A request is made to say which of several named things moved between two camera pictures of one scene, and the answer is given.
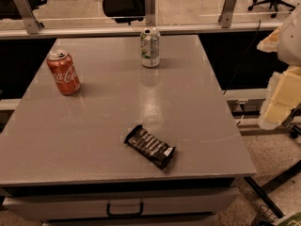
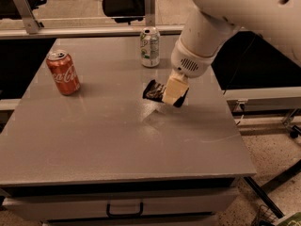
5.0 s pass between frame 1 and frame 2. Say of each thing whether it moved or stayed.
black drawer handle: stayed
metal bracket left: stayed
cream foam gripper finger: moved
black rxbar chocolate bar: moved
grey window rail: stayed
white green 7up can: stayed
